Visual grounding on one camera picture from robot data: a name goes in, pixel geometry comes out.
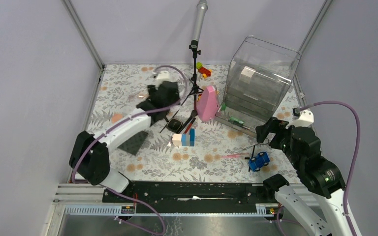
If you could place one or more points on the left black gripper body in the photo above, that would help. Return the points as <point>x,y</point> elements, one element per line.
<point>152,90</point>

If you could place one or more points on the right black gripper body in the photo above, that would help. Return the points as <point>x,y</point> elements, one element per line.
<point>281,138</point>

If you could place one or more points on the black square compact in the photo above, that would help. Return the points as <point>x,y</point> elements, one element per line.
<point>173,125</point>

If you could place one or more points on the black makeup brush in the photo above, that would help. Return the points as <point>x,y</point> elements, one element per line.
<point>192,116</point>

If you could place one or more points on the green lip balm tube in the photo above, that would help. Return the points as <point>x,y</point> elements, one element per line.
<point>236,121</point>

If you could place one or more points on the red lip gloss tube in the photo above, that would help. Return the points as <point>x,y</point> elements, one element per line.
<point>189,125</point>

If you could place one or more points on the white cardboard box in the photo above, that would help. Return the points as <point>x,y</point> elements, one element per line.
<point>247,74</point>

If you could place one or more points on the clear acrylic makeup organizer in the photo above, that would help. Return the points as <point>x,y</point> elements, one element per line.
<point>256,102</point>

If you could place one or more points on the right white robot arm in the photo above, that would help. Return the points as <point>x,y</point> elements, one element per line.
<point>321,177</point>

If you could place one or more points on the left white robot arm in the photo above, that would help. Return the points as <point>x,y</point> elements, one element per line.
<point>90,155</point>

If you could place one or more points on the thin black eyeliner pencil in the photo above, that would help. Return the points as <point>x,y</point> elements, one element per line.
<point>167,120</point>

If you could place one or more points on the clear plastic wrapper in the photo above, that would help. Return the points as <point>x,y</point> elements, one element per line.
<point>140,95</point>

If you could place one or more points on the blue toy car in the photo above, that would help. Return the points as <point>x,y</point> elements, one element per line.
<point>261,159</point>

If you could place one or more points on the pink eyebrow razor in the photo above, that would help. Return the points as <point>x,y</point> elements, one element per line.
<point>235,156</point>

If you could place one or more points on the pink foam wedge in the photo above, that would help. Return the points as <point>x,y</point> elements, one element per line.
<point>207,105</point>

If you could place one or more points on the red yellow lego bricks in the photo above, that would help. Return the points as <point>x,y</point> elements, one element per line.
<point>202,70</point>

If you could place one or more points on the white blue brick stack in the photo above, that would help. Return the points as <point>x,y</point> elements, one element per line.
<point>184,140</point>

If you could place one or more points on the round orange powder puff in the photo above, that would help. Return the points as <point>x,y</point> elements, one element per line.
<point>116,117</point>

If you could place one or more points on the dark green lego baseplate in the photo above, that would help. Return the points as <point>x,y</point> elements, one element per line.
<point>134,144</point>

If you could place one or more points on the silver microphone on tripod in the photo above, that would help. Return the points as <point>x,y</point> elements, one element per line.
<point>201,10</point>

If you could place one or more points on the black wire hair loop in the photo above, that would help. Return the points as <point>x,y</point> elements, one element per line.
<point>267,141</point>

